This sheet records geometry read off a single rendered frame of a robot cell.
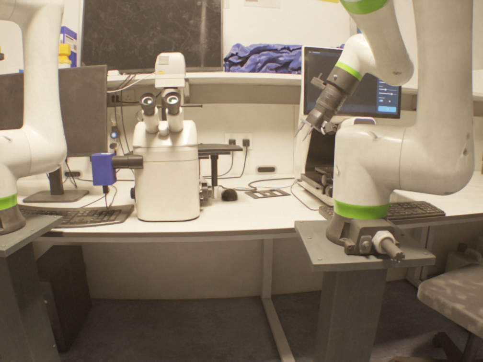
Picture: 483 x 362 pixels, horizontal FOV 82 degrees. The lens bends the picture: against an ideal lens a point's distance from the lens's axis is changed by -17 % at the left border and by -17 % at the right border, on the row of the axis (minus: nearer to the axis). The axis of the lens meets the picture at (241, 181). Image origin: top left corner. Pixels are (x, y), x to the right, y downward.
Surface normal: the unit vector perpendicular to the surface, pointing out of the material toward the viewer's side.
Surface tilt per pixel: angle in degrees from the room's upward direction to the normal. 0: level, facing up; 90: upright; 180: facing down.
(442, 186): 124
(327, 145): 116
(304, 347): 0
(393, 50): 136
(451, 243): 90
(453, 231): 90
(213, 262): 90
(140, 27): 86
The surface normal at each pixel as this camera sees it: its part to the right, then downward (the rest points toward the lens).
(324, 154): 0.10, 0.61
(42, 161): 0.80, 0.48
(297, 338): 0.00, -0.98
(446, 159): -0.45, 0.28
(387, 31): 0.34, 0.84
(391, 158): -0.62, 0.11
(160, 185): 0.11, 0.21
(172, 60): 0.11, -0.10
